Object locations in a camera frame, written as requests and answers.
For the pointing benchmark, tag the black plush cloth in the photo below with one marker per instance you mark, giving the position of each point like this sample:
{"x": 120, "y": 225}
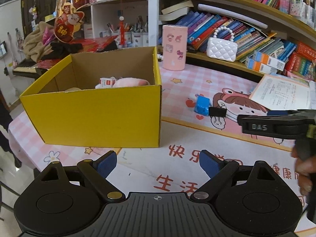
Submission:
{"x": 60, "y": 50}

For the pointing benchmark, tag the red dictionary books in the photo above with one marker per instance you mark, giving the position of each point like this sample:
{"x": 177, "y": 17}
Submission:
{"x": 301, "y": 62}

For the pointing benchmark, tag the beige blanket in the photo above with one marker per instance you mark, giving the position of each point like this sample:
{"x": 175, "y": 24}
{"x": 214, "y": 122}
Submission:
{"x": 33, "y": 47}

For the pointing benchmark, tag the orange blue medicine box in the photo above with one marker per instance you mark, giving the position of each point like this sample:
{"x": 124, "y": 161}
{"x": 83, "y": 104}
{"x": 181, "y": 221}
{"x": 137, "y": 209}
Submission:
{"x": 259, "y": 67}
{"x": 269, "y": 61}

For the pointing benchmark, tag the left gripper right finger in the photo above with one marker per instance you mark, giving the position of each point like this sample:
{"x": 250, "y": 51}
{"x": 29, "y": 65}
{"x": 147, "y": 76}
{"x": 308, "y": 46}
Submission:
{"x": 219, "y": 172}

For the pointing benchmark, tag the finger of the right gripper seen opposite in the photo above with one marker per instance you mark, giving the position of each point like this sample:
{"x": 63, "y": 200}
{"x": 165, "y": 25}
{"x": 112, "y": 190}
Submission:
{"x": 282, "y": 112}

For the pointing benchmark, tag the orange blue medicine box upper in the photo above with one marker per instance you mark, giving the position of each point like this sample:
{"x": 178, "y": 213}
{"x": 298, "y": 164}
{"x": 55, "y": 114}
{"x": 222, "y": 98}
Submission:
{"x": 269, "y": 61}

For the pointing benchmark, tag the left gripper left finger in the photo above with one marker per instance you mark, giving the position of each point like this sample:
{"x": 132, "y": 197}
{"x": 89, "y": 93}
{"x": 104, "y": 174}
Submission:
{"x": 96, "y": 172}

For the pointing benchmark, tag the open workbook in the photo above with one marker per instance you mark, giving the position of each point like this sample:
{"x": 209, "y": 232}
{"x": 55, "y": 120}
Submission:
{"x": 276, "y": 92}

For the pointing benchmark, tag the large pink plush pig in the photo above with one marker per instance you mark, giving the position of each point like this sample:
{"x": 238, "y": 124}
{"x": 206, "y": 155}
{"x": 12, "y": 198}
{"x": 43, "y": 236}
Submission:
{"x": 127, "y": 82}

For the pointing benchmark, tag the person's right hand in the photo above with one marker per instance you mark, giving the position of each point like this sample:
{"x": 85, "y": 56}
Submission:
{"x": 304, "y": 169}

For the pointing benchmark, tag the red fortune god decoration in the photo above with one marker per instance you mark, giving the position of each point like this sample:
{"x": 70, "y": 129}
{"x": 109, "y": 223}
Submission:
{"x": 69, "y": 18}

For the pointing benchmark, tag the white quilted pearl purse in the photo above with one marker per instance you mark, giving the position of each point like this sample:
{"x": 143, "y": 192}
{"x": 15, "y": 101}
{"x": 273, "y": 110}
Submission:
{"x": 220, "y": 48}

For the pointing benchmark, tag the electric keyboard piano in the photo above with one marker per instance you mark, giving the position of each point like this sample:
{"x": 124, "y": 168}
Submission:
{"x": 30, "y": 69}

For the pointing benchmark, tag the pink checkered table mat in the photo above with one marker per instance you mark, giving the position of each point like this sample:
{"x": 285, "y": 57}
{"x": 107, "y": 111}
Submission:
{"x": 174, "y": 165}

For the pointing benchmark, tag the black binder clip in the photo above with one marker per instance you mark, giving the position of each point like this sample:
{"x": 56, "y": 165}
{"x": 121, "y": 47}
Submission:
{"x": 217, "y": 115}

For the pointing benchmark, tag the pink cylindrical pen holder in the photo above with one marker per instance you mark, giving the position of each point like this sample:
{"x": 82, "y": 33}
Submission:
{"x": 174, "y": 43}

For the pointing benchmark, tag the white staples box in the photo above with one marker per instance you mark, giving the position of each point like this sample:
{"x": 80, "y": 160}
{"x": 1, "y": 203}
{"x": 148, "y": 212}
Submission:
{"x": 107, "y": 82}

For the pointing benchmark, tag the yellow cardboard box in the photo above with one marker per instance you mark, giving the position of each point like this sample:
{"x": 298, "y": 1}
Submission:
{"x": 65, "y": 108}

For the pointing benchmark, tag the blue toy block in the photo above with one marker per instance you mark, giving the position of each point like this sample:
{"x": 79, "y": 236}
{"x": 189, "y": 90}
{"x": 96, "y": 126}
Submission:
{"x": 202, "y": 106}

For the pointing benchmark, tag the red hanging tassel ornament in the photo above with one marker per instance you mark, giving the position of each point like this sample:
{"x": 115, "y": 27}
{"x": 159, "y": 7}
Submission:
{"x": 122, "y": 31}

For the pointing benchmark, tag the orange blue medicine box lower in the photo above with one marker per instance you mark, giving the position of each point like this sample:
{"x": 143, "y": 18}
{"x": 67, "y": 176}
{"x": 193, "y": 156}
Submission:
{"x": 259, "y": 67}

